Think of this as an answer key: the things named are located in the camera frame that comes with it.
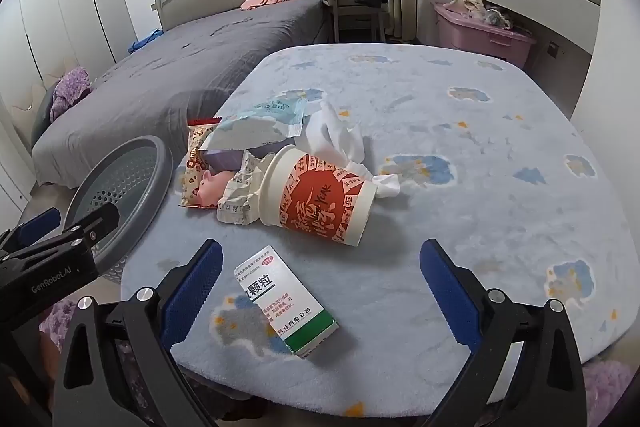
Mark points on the light blue printed blanket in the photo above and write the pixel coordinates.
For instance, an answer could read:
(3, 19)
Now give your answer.
(475, 187)

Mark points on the blue white plastic wrapper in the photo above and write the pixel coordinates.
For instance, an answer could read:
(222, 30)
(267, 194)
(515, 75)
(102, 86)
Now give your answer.
(260, 122)

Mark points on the purple fuzzy blanket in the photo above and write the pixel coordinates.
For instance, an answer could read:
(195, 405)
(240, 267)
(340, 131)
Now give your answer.
(72, 89)

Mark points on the white green medicine box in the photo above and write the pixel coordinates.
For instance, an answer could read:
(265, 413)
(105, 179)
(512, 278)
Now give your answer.
(280, 302)

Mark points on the pink pig toy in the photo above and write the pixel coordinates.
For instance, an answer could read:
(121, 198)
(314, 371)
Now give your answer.
(215, 187)

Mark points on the white wardrobe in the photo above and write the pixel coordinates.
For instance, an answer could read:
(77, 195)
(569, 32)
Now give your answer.
(55, 12)

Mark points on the white tissue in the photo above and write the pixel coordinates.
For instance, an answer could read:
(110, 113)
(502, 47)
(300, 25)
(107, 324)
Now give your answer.
(332, 132)
(386, 184)

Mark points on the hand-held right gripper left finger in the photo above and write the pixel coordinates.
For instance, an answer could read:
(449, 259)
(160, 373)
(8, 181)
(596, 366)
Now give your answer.
(192, 292)

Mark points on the blue cloth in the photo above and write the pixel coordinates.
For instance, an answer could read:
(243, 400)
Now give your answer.
(145, 42)

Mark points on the pink storage box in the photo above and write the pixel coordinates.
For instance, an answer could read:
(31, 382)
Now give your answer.
(480, 39)

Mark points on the person's left forearm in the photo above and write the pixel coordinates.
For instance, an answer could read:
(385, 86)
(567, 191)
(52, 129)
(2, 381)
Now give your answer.
(57, 314)

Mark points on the purple box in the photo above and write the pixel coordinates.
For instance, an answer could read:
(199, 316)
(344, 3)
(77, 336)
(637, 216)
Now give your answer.
(225, 159)

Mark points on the person's purple fuzzy clothing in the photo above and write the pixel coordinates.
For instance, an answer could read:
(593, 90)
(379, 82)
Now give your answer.
(607, 384)

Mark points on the red white snack packet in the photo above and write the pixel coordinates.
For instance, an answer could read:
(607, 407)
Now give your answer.
(192, 167)

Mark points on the pile of clothes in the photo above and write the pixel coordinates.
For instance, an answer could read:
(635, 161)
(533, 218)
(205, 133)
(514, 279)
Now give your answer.
(480, 9)

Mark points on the grey perforated plastic basket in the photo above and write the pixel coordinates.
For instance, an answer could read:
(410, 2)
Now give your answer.
(120, 187)

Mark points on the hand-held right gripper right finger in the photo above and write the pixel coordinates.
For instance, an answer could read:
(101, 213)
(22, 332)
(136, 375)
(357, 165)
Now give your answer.
(450, 292)

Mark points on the wall socket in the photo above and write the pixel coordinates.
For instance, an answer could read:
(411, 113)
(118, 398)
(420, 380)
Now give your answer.
(552, 49)

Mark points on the grey bed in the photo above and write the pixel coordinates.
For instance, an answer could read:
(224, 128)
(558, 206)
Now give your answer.
(175, 72)

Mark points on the red white paper cup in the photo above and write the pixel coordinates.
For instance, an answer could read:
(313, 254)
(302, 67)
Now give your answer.
(315, 202)

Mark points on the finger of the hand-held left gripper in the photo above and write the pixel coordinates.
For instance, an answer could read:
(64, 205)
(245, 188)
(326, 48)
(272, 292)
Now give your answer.
(97, 217)
(40, 222)

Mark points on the printed paper wrapper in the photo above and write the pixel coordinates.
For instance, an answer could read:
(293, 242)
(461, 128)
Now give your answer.
(237, 202)

